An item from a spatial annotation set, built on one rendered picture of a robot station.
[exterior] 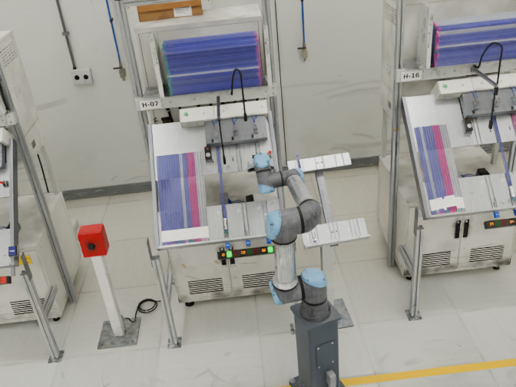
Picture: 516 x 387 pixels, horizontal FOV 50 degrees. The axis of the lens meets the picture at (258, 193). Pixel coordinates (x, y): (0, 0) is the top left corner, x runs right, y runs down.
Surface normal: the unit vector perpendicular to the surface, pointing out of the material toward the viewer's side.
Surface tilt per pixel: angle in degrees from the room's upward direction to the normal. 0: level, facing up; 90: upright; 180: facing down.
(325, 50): 90
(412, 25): 90
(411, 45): 90
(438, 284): 0
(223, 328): 0
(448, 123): 45
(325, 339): 90
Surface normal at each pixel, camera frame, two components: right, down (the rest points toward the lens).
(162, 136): -0.01, -0.25
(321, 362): 0.40, 0.43
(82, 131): 0.07, 0.50
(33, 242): -0.09, -0.86
